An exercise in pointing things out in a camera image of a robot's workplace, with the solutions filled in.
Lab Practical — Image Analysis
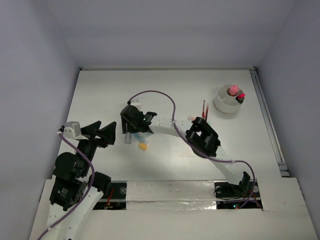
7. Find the orange pastel highlighter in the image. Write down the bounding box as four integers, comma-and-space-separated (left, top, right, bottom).
187, 116, 195, 121

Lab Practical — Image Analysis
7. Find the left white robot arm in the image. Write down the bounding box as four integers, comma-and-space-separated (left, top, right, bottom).
38, 121, 117, 240

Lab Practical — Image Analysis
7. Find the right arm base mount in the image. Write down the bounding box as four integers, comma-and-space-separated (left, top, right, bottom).
213, 181, 263, 210

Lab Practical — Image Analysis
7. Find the green pastel highlighter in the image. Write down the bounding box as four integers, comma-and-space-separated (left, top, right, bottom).
144, 132, 153, 138

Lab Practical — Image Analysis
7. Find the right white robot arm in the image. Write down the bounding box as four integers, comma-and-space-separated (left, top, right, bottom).
120, 105, 251, 196

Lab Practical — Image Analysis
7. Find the clear blue capped pen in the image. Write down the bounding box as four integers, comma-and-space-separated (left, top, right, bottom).
125, 132, 132, 144

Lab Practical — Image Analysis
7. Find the red gel pen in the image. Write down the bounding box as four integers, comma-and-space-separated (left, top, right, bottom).
204, 103, 209, 121
201, 100, 206, 119

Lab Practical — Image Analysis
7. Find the white round pen holder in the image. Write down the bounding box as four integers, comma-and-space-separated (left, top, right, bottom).
214, 84, 245, 114

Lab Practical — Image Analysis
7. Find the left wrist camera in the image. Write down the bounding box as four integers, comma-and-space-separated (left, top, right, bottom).
57, 121, 89, 140

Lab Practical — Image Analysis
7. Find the orange capped highlighter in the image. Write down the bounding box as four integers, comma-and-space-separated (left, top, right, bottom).
138, 142, 148, 151

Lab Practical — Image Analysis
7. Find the black pink highlighter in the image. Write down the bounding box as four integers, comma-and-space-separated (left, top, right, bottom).
236, 93, 245, 104

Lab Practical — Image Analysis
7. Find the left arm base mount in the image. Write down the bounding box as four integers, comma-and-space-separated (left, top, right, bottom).
93, 181, 127, 210

